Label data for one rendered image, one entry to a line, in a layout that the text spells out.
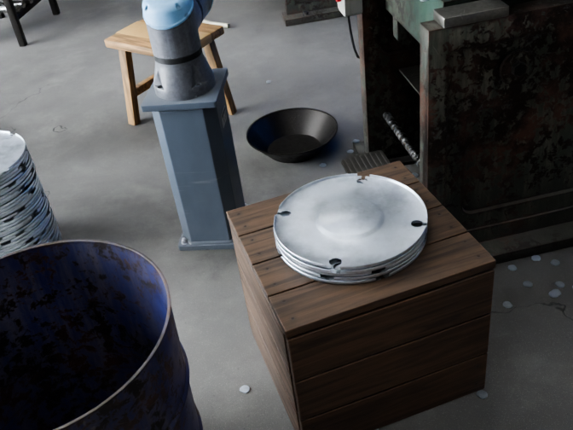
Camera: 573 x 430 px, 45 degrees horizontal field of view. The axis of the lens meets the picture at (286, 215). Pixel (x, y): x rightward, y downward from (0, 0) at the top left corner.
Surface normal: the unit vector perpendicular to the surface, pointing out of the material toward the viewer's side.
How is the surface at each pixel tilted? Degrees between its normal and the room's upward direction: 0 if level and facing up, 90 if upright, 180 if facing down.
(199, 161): 90
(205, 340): 0
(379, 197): 0
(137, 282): 88
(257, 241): 0
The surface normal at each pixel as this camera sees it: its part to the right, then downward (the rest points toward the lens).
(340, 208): -0.11, -0.80
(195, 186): -0.08, 0.60
